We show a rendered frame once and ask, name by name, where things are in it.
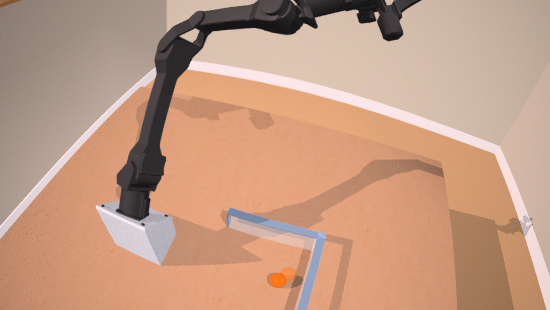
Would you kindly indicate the clear blue l-shaped low wall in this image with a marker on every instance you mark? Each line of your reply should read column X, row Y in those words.
column 317, row 254

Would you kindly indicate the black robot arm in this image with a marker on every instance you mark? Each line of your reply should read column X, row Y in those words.
column 145, row 165

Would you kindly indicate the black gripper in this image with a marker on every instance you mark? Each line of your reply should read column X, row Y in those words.
column 390, row 15

